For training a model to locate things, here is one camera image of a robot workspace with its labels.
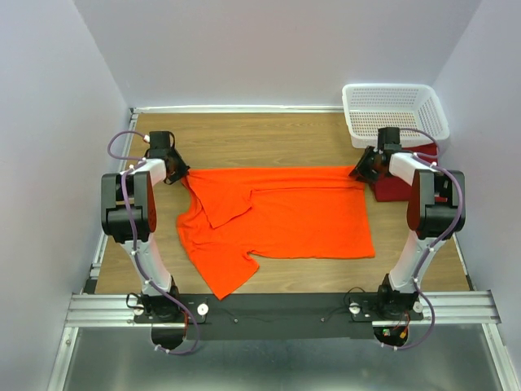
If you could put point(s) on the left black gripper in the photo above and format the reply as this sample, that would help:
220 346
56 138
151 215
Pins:
182 169

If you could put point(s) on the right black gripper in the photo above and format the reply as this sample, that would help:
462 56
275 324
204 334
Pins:
360 169

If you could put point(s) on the orange t shirt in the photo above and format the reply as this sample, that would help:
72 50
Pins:
285 212

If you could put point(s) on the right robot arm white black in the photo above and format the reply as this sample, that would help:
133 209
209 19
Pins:
435 211

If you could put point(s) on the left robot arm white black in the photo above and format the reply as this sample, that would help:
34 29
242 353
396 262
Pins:
129 216

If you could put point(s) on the folded dark red t shirt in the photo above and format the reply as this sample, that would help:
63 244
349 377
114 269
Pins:
391 189

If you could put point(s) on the white plastic basket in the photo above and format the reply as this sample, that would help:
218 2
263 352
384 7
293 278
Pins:
411 107

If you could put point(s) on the aluminium rail frame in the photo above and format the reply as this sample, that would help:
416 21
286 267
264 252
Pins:
102 348

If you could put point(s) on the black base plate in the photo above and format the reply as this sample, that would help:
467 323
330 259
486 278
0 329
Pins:
195 318

